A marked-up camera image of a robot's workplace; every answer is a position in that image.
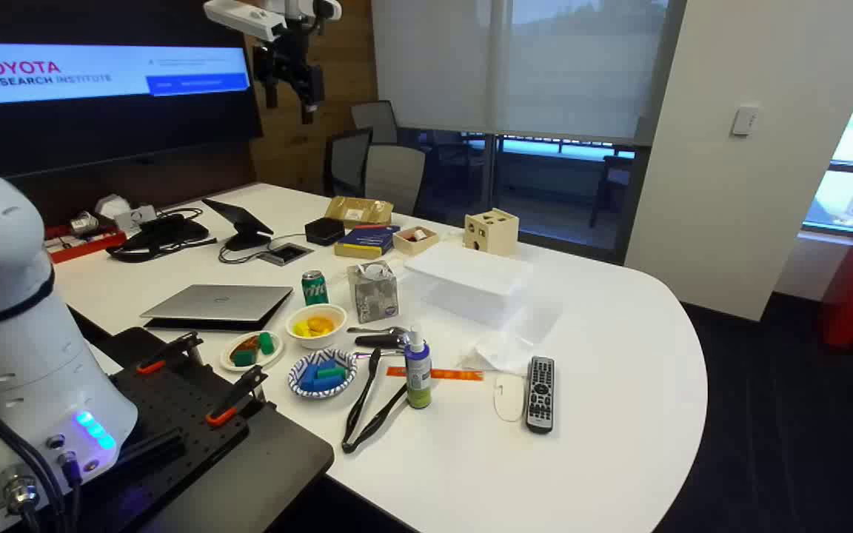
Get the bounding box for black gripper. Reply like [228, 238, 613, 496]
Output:
[249, 32, 329, 129]

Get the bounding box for white plate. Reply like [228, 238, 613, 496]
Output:
[215, 328, 291, 376]

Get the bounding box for blue patterned plate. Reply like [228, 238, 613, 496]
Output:
[285, 348, 359, 402]

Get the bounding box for black mounting plate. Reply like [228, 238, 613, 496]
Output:
[60, 324, 337, 533]

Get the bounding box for black mesh office chair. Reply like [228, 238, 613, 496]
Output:
[323, 129, 376, 198]

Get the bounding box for grey office chair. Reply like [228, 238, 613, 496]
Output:
[360, 142, 428, 216]

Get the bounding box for cardboard box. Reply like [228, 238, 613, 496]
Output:
[323, 192, 397, 234]

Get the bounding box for black tablet stand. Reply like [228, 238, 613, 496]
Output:
[197, 197, 279, 254]

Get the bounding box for small black box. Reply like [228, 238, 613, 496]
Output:
[302, 216, 350, 249]

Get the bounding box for table power outlet panel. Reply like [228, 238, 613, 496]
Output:
[258, 241, 316, 269]

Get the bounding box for blue and yellow book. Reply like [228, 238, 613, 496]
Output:
[331, 223, 399, 263]

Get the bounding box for small wooden box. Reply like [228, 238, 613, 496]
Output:
[390, 223, 445, 259]

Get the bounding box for green soda can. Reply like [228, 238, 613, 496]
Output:
[299, 269, 331, 308]

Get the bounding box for silver laptop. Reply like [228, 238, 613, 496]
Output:
[137, 281, 297, 336]

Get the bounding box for white bowl with yellow contents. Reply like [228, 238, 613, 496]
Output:
[285, 302, 350, 352]

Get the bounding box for wooden shape sorter cube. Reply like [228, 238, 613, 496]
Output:
[458, 204, 525, 259]

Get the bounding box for grey roller blind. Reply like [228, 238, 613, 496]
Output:
[371, 0, 687, 149]

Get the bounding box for red flat item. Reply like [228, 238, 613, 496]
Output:
[43, 229, 129, 266]

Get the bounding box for black orange clamp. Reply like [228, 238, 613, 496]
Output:
[200, 365, 273, 431]
[134, 328, 208, 379]

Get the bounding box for white spray bottle green label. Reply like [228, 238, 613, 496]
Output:
[399, 328, 436, 413]

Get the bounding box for black tongs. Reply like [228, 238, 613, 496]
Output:
[337, 345, 412, 459]

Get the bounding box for orange strip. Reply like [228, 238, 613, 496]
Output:
[384, 365, 486, 385]

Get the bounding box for clear plastic tray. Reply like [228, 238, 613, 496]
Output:
[465, 293, 569, 376]

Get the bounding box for black remote control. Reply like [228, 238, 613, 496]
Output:
[520, 352, 560, 438]

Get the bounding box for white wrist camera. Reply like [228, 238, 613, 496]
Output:
[200, 0, 294, 49]

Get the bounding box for black cable bundle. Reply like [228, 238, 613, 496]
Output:
[105, 211, 218, 266]

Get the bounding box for wall television screen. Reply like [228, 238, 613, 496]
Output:
[0, 35, 264, 183]

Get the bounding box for white light switch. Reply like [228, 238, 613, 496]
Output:
[724, 102, 762, 139]

